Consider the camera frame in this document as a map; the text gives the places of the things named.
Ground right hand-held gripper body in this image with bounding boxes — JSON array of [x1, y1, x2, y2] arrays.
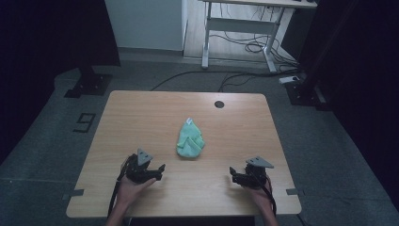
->
[[245, 155, 275, 189]]

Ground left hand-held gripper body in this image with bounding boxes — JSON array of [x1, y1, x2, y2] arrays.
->
[[124, 147, 159, 185]]

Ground green towel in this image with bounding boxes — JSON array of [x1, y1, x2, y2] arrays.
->
[[176, 117, 206, 159]]

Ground person's right hand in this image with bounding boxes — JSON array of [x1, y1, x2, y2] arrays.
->
[[246, 177, 273, 211]]

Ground person's left hand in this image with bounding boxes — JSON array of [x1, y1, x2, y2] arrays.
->
[[116, 176, 157, 206]]

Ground grey tape strip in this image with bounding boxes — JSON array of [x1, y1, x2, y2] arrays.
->
[[61, 188, 85, 202], [285, 187, 305, 197]]

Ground black tape floor mark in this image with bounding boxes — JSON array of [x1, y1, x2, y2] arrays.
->
[[72, 112, 97, 134]]

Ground white power strip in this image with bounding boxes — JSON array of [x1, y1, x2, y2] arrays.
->
[[279, 75, 300, 85]]

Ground dark curtain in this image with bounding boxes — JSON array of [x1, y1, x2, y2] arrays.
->
[[297, 0, 399, 211], [0, 0, 121, 164]]

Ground left hand-held gripper cable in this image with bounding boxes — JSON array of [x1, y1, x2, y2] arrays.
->
[[107, 153, 139, 219]]

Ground black stand base plate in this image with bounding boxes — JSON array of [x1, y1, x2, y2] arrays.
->
[[285, 79, 332, 111], [64, 65, 113, 99]]

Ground long black floor cable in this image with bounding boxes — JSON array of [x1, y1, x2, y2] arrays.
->
[[150, 70, 283, 92]]

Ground tangle of black cables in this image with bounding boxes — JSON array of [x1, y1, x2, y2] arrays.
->
[[209, 6, 299, 73]]

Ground white metal desk frame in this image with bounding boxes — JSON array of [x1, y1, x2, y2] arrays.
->
[[198, 0, 318, 73]]

